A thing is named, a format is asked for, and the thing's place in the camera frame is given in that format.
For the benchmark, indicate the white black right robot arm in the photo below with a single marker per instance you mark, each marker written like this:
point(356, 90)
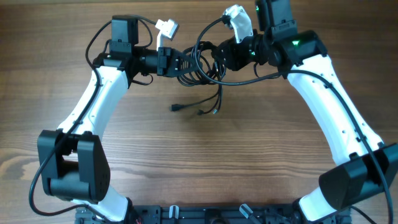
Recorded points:
point(364, 165)

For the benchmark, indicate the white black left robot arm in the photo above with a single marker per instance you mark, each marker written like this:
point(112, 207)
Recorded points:
point(73, 166)

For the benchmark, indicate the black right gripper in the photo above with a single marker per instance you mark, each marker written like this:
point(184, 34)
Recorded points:
point(231, 48)

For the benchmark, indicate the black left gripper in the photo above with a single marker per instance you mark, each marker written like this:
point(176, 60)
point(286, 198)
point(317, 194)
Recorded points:
point(168, 63)

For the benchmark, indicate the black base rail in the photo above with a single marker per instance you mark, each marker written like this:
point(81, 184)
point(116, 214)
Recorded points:
point(269, 214)

